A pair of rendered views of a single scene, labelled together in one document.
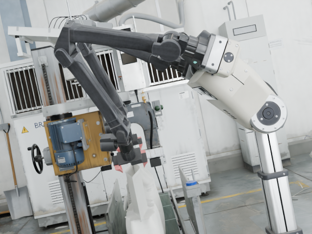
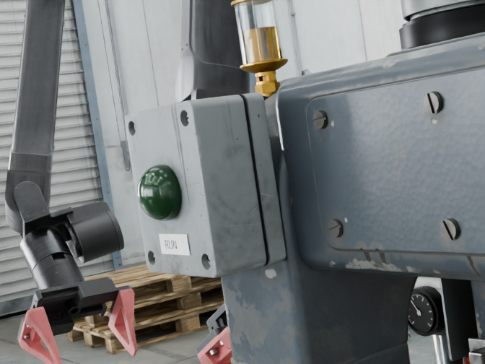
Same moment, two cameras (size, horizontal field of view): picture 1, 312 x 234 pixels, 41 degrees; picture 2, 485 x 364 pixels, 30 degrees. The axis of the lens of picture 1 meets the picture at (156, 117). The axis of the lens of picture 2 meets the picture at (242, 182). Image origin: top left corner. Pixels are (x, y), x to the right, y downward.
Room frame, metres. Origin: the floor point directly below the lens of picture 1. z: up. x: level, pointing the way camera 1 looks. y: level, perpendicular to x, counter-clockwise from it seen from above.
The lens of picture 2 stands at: (2.83, -0.26, 1.31)
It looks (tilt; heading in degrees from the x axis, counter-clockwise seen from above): 3 degrees down; 148
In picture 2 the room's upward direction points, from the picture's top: 8 degrees counter-clockwise
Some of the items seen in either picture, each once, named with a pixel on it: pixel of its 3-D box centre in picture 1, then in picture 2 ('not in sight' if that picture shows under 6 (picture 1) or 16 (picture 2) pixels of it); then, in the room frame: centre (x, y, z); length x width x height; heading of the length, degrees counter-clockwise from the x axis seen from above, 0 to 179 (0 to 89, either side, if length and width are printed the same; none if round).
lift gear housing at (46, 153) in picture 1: (49, 156); not in sight; (2.44, 0.66, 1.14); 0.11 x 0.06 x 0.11; 2
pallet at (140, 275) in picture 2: not in sight; (156, 279); (-3.07, 2.59, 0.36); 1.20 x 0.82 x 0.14; 88
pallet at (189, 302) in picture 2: not in sight; (162, 297); (-3.09, 2.63, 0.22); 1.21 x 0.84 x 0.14; 92
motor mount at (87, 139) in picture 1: (82, 133); not in sight; (2.30, 0.41, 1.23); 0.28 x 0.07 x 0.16; 2
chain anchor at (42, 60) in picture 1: (42, 61); not in sight; (2.40, 0.57, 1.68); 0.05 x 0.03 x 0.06; 92
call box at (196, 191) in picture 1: (192, 189); not in sight; (2.28, -0.12, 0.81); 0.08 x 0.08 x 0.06; 2
